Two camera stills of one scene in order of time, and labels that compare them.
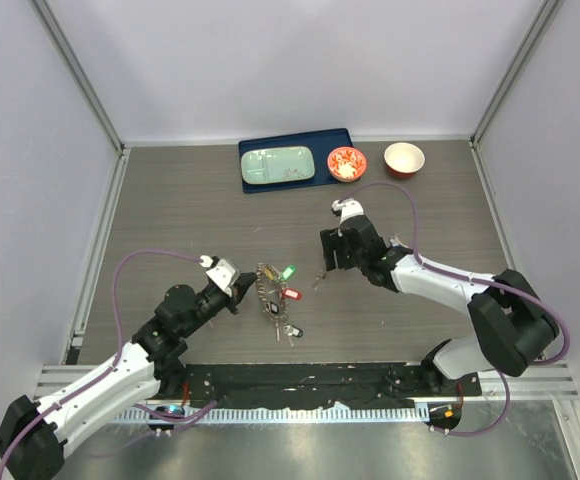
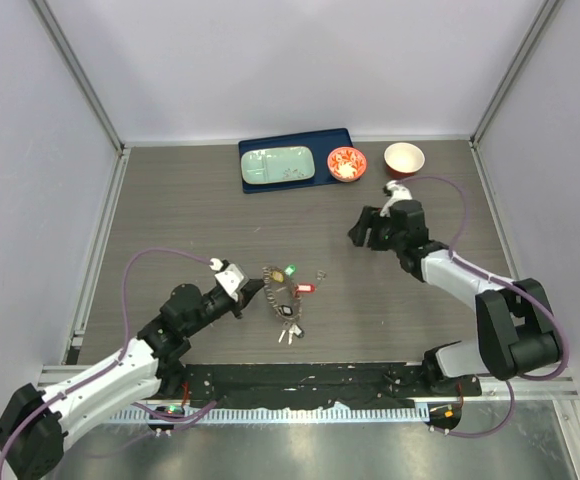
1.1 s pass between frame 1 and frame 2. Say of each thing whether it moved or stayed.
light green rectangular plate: stayed
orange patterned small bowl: stayed
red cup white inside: stayed
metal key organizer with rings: moved
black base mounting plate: stayed
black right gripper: moved
